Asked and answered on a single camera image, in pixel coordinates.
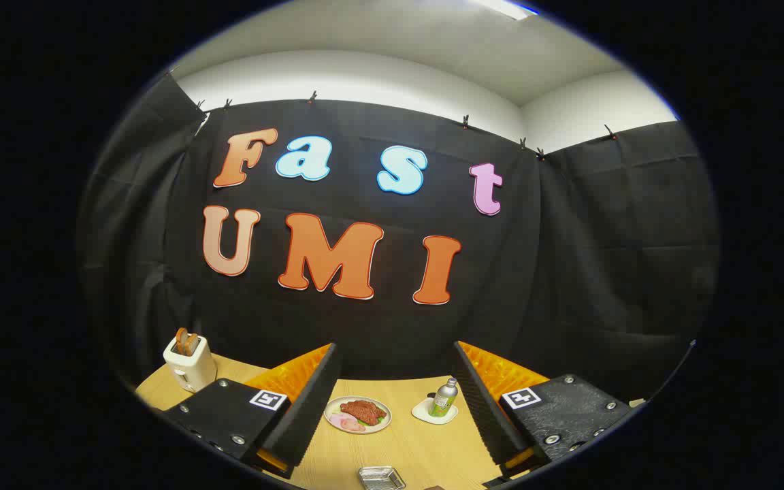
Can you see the brown steak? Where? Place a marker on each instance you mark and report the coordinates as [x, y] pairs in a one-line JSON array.
[[363, 411]]

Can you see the cream toaster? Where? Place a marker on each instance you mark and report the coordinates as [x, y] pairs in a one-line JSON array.
[[194, 371]]

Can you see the green lettuce leaf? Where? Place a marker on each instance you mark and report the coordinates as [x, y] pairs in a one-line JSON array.
[[380, 420]]

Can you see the black backdrop cloth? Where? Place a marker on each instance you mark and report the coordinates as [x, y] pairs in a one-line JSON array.
[[569, 272]]

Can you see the pale pink ham slice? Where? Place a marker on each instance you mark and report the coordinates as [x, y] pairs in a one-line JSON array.
[[339, 419]]

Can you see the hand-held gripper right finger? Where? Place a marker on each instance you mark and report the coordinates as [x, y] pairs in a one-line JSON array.
[[484, 415]]

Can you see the square metal drain basket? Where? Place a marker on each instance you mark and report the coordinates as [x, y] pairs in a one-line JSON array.
[[382, 478]]

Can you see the green label metal bottle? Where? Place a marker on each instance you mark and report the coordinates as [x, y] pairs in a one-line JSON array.
[[444, 401]]

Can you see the toasted bread slice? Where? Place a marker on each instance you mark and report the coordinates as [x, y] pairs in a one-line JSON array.
[[180, 340], [192, 345]]

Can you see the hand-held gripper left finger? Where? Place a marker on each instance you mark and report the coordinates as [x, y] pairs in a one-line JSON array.
[[310, 415]]

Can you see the white round food plate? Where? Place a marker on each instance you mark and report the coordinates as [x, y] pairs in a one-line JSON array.
[[332, 408]]

